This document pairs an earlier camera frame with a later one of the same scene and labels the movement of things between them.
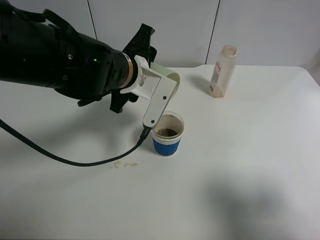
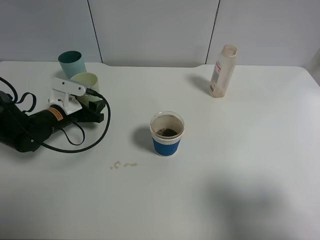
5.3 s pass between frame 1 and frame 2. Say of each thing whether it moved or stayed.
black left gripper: moved
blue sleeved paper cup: stayed
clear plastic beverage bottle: stayed
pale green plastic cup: moved
